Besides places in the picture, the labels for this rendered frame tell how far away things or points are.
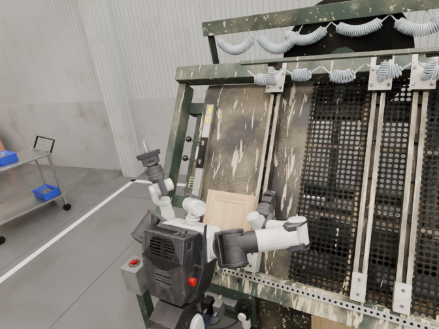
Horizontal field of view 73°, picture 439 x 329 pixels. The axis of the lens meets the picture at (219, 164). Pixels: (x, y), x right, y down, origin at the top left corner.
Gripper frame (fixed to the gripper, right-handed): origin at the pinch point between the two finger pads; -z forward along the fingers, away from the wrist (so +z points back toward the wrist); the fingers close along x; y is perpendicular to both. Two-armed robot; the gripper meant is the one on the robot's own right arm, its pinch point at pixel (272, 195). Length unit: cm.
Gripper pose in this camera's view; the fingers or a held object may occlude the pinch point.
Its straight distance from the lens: 166.7
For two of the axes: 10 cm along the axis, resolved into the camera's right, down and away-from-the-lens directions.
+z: -4.3, 5.5, -7.1
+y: -8.8, -0.9, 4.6
